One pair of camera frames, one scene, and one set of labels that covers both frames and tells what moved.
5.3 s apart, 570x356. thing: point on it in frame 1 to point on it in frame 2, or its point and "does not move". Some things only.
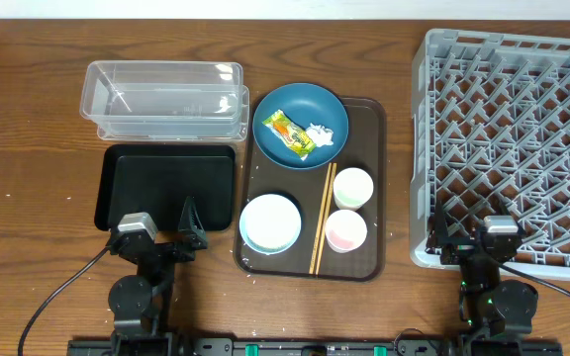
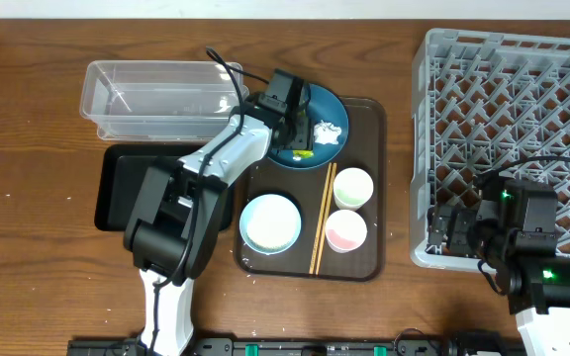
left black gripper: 188,237 to 304,139
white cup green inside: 352,188 does not move
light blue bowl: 269,223 does not move
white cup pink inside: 345,231 does not move
